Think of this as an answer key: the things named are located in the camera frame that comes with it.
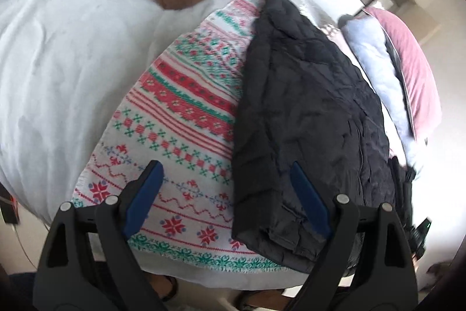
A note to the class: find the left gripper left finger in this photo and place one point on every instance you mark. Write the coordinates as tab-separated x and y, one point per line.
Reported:
86	262

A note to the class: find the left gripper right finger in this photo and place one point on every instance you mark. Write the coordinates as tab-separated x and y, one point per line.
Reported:
366	263

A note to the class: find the black quilted jacket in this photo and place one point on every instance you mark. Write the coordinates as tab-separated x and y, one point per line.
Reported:
305	103

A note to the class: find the pink velvet pillow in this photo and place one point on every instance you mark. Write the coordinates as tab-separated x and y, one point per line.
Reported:
419	79

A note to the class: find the light blue fluffy blanket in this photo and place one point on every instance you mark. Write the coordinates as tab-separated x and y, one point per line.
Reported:
368	42

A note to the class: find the patterned knit blanket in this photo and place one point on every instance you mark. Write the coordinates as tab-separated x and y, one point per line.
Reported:
180	112

